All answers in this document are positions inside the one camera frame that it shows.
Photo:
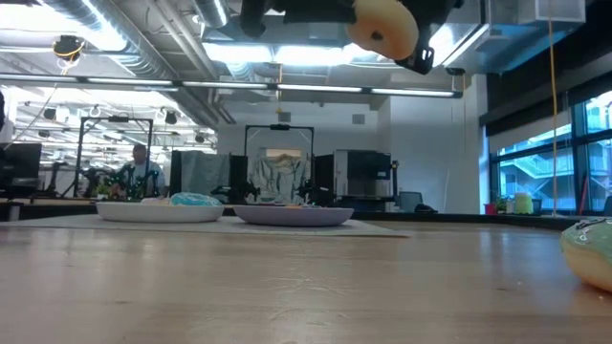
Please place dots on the yellow-green jar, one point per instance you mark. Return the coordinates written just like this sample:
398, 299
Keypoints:
523, 204

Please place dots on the large chocolate iced donut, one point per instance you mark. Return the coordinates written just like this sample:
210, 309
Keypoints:
387, 24

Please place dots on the black aluminium table frame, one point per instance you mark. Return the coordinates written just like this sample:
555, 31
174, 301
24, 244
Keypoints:
454, 219

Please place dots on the person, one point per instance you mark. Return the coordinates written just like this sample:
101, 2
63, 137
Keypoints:
143, 169

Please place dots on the large green iced donut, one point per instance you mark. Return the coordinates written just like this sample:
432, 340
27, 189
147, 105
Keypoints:
590, 258

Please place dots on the pale draped cloth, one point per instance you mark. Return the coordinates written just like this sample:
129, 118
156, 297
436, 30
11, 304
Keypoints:
279, 177

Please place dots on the black computer monitor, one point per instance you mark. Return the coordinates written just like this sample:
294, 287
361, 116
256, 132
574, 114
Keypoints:
19, 160

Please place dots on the silver ventilation duct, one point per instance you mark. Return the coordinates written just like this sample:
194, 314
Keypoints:
212, 12
136, 62

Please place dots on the black and white cabinet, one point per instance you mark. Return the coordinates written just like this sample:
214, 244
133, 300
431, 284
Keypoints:
368, 172

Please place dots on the grey partition panel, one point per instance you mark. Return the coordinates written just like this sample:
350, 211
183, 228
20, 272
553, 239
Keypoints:
201, 177

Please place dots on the black tall stand frame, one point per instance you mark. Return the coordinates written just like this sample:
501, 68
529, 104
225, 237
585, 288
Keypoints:
115, 119

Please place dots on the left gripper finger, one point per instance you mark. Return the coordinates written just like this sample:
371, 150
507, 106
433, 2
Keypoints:
320, 12

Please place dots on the purple round plate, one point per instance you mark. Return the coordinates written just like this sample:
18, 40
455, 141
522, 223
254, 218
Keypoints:
291, 217

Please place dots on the large blue iced donut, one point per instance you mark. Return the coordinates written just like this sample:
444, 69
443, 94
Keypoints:
193, 199

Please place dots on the white round plate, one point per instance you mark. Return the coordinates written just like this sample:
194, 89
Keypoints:
158, 213

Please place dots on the background black robot arm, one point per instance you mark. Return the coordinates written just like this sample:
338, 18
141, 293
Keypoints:
315, 193
236, 191

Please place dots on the small green potted plant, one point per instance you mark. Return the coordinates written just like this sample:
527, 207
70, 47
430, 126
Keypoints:
103, 191

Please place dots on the black stand frame with camera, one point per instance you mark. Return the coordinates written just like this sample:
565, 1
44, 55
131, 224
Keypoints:
279, 127

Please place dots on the red pot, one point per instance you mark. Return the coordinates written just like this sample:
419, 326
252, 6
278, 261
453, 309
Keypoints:
490, 209

